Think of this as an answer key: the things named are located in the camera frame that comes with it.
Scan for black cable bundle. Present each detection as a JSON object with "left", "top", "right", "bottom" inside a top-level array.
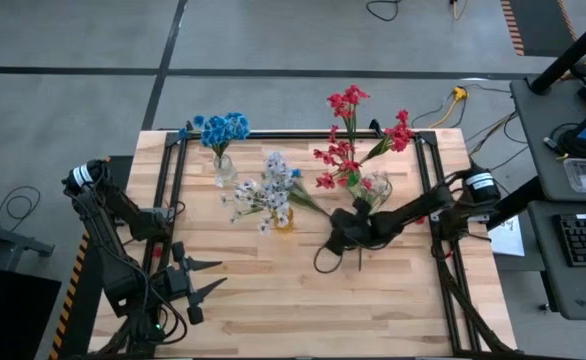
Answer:
[
  {"left": 430, "top": 234, "right": 514, "bottom": 355},
  {"left": 90, "top": 319, "right": 147, "bottom": 357}
]

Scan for black keyboard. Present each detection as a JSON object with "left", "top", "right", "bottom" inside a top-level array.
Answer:
[{"left": 551, "top": 212, "right": 586, "bottom": 268}]

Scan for orange black hazard tape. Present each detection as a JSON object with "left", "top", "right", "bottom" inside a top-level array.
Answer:
[
  {"left": 500, "top": 0, "right": 527, "bottom": 57},
  {"left": 556, "top": 0, "right": 578, "bottom": 42}
]

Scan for grey desk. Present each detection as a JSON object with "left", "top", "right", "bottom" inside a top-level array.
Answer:
[
  {"left": 526, "top": 199, "right": 586, "bottom": 321},
  {"left": 509, "top": 74, "right": 586, "bottom": 202}
]

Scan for black thick rig post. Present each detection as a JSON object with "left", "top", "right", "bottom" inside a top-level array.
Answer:
[{"left": 530, "top": 7, "right": 586, "bottom": 96}]

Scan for yellow embossed glass vase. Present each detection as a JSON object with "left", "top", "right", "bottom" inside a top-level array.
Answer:
[{"left": 271, "top": 207, "right": 295, "bottom": 234}]

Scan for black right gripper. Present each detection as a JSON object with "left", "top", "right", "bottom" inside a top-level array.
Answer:
[{"left": 322, "top": 197, "right": 382, "bottom": 257}]

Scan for yellow plug with cable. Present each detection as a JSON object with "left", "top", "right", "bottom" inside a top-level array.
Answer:
[{"left": 427, "top": 85, "right": 469, "bottom": 129}]

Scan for black aluminium table frame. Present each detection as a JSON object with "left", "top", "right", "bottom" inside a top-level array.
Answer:
[{"left": 125, "top": 128, "right": 517, "bottom": 359}]

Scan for black looped floor cable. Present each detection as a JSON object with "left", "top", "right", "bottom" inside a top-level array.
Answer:
[{"left": 0, "top": 186, "right": 42, "bottom": 232}]

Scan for black curved floor cable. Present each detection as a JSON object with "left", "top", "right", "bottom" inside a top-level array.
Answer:
[{"left": 365, "top": 0, "right": 402, "bottom": 23}]

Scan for clear ribbed glass vase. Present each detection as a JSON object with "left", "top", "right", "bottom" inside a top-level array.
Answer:
[{"left": 211, "top": 153, "right": 238, "bottom": 189}]

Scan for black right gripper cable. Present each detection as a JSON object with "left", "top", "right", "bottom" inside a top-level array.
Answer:
[{"left": 313, "top": 244, "right": 345, "bottom": 275}]

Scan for yellow black hazard strip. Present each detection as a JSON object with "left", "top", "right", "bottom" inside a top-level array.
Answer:
[{"left": 47, "top": 227, "right": 94, "bottom": 360}]

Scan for black floor mat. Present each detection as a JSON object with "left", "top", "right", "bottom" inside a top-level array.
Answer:
[
  {"left": 508, "top": 0, "right": 574, "bottom": 57},
  {"left": 55, "top": 154, "right": 134, "bottom": 360}
]

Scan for black flat panel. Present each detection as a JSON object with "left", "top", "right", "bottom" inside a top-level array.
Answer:
[{"left": 0, "top": 263, "right": 63, "bottom": 360}]

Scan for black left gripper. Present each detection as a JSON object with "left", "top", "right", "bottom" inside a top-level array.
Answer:
[{"left": 162, "top": 241, "right": 228, "bottom": 326}]

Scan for black diagonal bar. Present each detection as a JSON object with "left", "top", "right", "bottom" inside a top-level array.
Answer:
[{"left": 485, "top": 175, "right": 547, "bottom": 231}]

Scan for black floor cables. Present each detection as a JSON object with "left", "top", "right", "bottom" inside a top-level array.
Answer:
[{"left": 465, "top": 109, "right": 532, "bottom": 176}]

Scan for white paper sheet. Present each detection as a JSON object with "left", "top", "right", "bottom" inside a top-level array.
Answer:
[{"left": 487, "top": 214, "right": 527, "bottom": 257}]

